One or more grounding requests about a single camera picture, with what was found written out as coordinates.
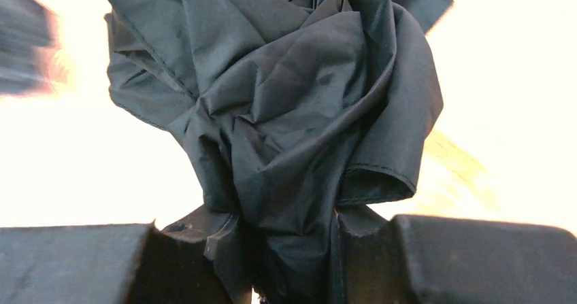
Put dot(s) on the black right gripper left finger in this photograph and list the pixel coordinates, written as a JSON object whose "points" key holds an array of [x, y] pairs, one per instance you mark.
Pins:
{"points": [[194, 260]]}

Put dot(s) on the black folding umbrella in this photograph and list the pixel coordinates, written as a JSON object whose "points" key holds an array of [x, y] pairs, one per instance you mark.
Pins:
{"points": [[287, 109]]}

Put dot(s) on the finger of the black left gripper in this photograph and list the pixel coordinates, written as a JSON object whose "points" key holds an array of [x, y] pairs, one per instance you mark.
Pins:
{"points": [[27, 43]]}

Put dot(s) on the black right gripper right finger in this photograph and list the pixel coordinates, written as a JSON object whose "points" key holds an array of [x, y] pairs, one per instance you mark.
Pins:
{"points": [[431, 259]]}

